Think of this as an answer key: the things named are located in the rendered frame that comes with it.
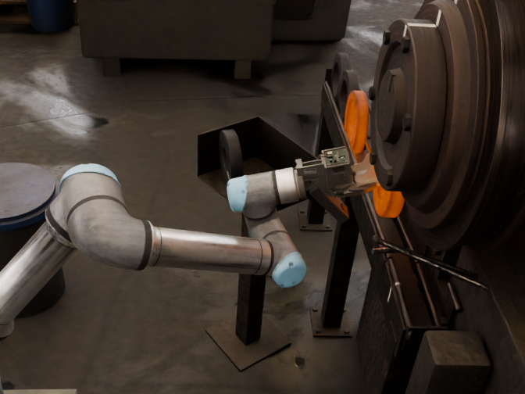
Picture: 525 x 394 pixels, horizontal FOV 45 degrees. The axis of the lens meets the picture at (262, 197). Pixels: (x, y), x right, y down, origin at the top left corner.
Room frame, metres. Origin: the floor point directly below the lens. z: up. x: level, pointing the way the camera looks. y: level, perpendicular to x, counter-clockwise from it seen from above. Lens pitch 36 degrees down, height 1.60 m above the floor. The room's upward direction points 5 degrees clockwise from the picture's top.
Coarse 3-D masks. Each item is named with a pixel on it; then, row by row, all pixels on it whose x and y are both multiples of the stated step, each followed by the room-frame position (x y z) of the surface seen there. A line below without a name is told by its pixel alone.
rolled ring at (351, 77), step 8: (344, 72) 1.90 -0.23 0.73; (352, 72) 1.87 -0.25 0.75; (344, 80) 1.89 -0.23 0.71; (352, 80) 1.82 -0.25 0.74; (344, 88) 1.92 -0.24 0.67; (352, 88) 1.80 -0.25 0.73; (344, 96) 1.92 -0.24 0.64; (344, 104) 1.90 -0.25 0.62; (344, 112) 1.88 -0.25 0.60; (344, 120) 1.79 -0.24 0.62
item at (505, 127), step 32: (480, 0) 0.91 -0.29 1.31; (512, 0) 0.88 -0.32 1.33; (512, 32) 0.83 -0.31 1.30; (512, 64) 0.79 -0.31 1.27; (512, 96) 0.77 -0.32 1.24; (512, 128) 0.75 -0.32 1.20; (480, 160) 0.76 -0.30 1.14; (512, 160) 0.74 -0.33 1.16; (480, 192) 0.73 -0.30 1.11; (512, 192) 0.74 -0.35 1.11; (416, 224) 0.92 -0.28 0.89; (480, 224) 0.75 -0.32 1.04
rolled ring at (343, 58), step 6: (336, 54) 2.09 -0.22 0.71; (342, 54) 2.05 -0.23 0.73; (336, 60) 2.07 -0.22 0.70; (342, 60) 2.01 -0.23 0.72; (348, 60) 2.01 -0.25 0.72; (336, 66) 2.10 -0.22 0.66; (342, 66) 1.99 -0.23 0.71; (348, 66) 1.99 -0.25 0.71; (336, 72) 2.10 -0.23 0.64; (342, 72) 1.97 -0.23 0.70; (336, 78) 2.10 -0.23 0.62; (330, 84) 2.11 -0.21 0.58; (336, 84) 2.09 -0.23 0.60; (336, 90) 2.07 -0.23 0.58; (336, 96) 1.98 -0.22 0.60; (336, 102) 1.97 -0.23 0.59
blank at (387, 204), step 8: (376, 192) 1.18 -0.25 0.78; (384, 192) 1.16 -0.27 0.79; (392, 192) 1.09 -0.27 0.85; (400, 192) 1.09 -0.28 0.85; (376, 200) 1.16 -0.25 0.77; (384, 200) 1.11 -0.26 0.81; (392, 200) 1.08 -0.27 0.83; (400, 200) 1.08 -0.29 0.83; (376, 208) 1.15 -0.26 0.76; (384, 208) 1.10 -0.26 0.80; (392, 208) 1.08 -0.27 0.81; (400, 208) 1.08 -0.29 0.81; (384, 216) 1.10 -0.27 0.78; (392, 216) 1.10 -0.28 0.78
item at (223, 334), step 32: (224, 128) 1.52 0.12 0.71; (256, 128) 1.59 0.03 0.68; (256, 160) 1.56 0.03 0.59; (288, 160) 1.48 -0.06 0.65; (224, 192) 1.38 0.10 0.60; (256, 288) 1.38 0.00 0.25; (224, 320) 1.47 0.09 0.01; (256, 320) 1.39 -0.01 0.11; (224, 352) 1.34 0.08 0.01; (256, 352) 1.35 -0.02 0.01
